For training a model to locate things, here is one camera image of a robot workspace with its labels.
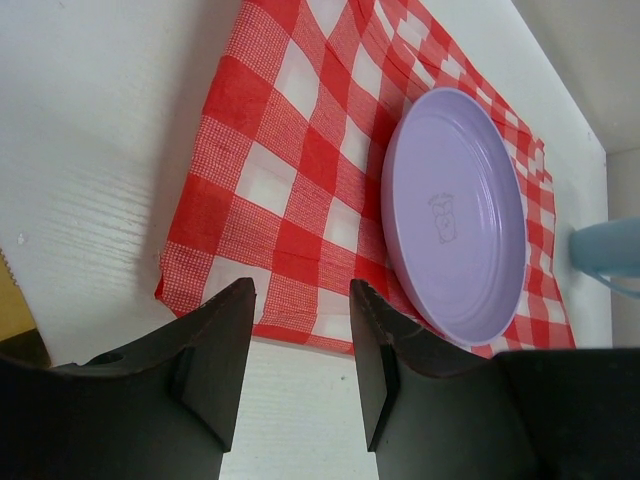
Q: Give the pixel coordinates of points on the light blue mug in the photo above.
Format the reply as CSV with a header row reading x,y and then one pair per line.
x,y
608,250

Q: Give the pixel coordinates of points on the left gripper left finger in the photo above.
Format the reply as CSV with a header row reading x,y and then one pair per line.
x,y
161,407

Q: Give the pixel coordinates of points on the purple plastic plate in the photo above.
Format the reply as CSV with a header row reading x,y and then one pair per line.
x,y
453,219

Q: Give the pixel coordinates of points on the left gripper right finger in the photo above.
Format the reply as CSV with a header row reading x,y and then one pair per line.
x,y
432,410

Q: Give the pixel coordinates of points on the red white checkered cloth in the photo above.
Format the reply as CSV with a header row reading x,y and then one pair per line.
x,y
284,180

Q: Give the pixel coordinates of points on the gold knife dark handle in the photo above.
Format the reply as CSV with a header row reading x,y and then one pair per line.
x,y
20,337

